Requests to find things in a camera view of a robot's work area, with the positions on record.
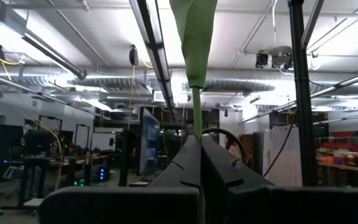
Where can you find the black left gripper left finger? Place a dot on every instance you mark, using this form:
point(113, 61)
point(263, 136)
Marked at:
point(120, 205)

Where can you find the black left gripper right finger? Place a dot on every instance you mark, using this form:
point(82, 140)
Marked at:
point(291, 205)

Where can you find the white artificial tulip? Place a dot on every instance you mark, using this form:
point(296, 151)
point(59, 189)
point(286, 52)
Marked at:
point(194, 46)

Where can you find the black computer green lights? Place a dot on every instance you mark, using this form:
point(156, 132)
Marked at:
point(79, 182)

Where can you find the blue display panel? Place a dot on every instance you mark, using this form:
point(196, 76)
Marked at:
point(149, 140)

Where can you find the shelf rack red bins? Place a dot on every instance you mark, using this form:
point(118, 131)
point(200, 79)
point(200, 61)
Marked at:
point(346, 140)

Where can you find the black standing desk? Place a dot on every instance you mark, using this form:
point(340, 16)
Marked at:
point(39, 143)

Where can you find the overhead mounted camera unit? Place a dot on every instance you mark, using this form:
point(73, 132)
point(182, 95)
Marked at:
point(273, 57)

